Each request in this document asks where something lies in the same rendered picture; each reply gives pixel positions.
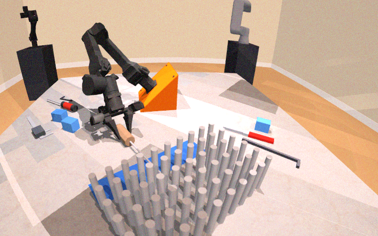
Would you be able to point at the blue flat strip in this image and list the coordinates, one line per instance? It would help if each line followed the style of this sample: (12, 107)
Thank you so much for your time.
(105, 183)

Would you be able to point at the blue cube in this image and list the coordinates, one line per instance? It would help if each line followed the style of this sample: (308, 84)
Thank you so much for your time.
(58, 115)
(70, 124)
(262, 125)

